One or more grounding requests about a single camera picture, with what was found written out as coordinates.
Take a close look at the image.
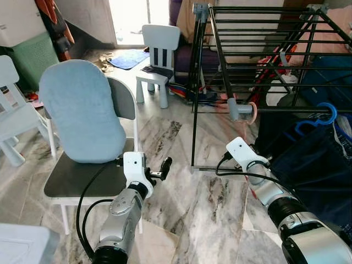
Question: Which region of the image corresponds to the pink plastic hanger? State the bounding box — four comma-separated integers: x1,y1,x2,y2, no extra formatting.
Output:
212,102,259,160

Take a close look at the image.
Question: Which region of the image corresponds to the blue plastic hanger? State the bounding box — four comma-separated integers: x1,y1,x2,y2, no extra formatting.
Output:
294,102,337,135

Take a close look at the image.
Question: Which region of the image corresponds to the navy garment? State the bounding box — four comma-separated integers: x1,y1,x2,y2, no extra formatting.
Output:
256,113,352,232

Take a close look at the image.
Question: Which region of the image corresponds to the black clothes drying rack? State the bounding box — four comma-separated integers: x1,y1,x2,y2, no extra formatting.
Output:
190,3,352,172

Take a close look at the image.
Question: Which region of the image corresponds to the grey white folding chair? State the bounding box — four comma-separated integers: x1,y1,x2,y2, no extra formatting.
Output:
43,76,145,234

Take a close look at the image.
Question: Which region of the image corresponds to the light blue cushion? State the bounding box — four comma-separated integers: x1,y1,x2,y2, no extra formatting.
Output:
38,59,127,164

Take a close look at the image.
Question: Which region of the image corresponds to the blue suitcase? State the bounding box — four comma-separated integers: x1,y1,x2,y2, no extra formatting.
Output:
300,55,352,111

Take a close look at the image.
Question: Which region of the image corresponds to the purple sofa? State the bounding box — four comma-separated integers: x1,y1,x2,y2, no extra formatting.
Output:
168,0,221,91

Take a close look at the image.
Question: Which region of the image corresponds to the blue floor mat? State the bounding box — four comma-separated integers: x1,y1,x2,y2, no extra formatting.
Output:
108,48,150,70

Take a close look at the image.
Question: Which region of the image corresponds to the white plastic child chair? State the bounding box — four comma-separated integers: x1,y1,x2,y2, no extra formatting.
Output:
135,24,181,109

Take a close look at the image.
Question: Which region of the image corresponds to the light blue folding table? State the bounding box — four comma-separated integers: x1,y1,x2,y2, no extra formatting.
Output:
0,223,60,264

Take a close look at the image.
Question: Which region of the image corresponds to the pink blanket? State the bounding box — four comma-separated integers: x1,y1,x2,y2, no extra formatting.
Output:
289,5,352,67

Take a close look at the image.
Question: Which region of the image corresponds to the green laundry basket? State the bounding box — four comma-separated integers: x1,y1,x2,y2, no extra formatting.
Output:
7,30,60,91

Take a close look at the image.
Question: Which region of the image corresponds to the orange black bag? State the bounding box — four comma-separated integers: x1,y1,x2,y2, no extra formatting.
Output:
34,0,75,61

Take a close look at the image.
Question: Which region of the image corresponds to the white storage box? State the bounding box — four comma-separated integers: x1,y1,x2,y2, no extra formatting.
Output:
0,0,47,47

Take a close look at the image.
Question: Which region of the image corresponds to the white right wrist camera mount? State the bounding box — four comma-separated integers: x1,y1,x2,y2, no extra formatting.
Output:
225,137,260,172

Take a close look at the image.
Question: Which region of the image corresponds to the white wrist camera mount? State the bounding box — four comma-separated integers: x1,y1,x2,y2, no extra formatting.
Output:
225,137,260,172
123,151,149,185

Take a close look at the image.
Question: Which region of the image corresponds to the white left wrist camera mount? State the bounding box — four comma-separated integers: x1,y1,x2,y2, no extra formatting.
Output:
123,151,149,185

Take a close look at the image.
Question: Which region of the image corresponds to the short black left arm cable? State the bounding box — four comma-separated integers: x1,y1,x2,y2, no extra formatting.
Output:
81,197,116,243

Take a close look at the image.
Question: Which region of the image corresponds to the long black left arm cable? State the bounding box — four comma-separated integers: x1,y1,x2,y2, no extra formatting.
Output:
76,158,126,260

